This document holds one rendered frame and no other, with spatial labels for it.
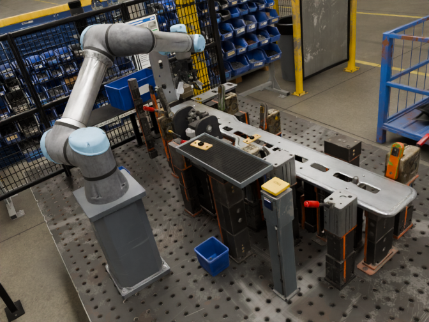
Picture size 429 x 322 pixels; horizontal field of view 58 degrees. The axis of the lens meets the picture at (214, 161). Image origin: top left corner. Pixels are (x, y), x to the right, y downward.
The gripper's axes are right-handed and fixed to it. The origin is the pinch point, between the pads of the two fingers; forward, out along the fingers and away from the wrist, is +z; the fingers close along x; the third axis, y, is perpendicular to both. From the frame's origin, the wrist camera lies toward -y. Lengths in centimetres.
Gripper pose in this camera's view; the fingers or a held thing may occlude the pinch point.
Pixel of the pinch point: (189, 94)
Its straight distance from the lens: 202.9
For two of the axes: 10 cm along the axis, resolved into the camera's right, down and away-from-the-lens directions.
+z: 1.6, 8.4, 5.2
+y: 6.1, 3.3, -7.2
